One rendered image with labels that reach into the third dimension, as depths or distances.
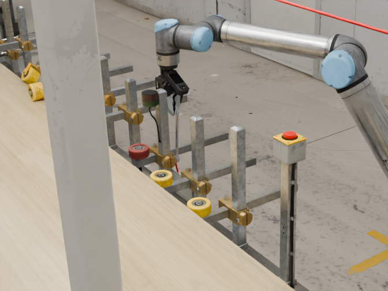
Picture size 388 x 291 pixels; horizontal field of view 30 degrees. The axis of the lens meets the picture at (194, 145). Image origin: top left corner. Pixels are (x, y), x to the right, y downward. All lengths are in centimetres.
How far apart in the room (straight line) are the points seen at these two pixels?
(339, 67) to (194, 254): 78
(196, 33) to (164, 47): 15
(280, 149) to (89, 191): 138
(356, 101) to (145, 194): 78
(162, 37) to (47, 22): 203
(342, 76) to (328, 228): 170
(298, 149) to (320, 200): 216
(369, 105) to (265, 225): 169
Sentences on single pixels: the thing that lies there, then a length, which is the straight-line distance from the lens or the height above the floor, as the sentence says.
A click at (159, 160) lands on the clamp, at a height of 85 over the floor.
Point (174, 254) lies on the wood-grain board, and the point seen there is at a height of 90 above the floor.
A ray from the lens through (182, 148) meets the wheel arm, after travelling 291.
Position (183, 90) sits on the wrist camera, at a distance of 273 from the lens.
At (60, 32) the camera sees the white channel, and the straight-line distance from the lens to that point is 71.
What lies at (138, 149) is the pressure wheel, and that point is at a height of 90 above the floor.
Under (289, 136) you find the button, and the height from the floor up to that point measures 123.
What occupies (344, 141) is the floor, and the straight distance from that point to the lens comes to 500.
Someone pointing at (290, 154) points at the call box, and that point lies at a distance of 210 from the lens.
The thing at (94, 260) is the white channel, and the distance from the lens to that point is 82.
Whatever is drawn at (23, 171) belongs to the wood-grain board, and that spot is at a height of 90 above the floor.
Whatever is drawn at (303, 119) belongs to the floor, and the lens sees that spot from 531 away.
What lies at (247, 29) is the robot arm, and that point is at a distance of 272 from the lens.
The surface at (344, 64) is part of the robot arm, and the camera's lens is 242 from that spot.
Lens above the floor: 211
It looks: 25 degrees down
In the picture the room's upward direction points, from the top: 3 degrees counter-clockwise
